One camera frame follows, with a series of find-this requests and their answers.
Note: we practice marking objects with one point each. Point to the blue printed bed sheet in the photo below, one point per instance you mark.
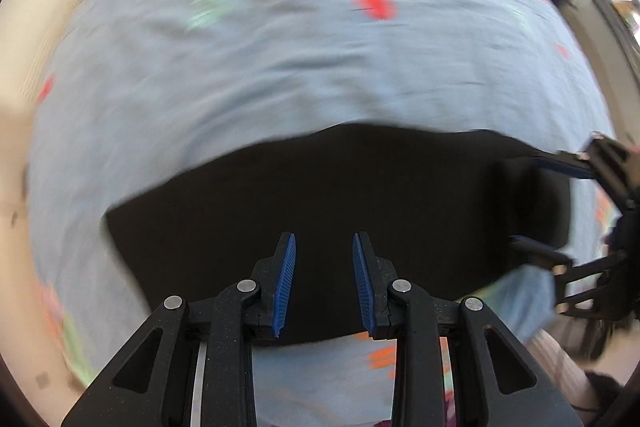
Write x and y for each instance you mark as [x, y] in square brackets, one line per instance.
[300, 32]

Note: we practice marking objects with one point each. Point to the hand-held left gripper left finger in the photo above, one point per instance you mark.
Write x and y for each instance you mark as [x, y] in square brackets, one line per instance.
[284, 287]

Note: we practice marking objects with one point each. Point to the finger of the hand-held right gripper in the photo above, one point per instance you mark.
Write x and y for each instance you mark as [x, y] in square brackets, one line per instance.
[540, 251]
[565, 167]

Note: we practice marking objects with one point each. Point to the person's right forearm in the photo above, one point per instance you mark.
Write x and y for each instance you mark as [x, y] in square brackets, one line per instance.
[557, 362]

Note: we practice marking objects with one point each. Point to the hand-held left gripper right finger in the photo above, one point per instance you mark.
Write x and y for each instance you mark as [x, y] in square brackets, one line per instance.
[364, 287]

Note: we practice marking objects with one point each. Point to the black pants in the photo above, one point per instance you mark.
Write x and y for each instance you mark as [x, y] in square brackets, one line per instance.
[350, 197]

